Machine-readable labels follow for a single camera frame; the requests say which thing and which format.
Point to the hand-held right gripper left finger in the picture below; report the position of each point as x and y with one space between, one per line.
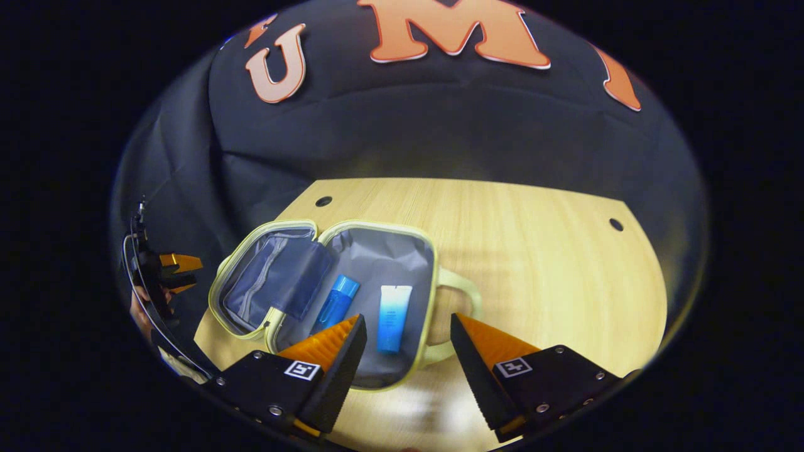
339 376

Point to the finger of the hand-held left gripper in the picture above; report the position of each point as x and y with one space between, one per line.
178 287
182 262

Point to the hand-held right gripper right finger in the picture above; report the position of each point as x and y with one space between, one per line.
480 383

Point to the blue clear toner bottle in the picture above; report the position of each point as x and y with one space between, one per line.
338 301

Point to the white blue cream tube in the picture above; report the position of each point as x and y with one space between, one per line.
393 317

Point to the cream yellow small suitcase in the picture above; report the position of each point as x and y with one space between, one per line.
389 263

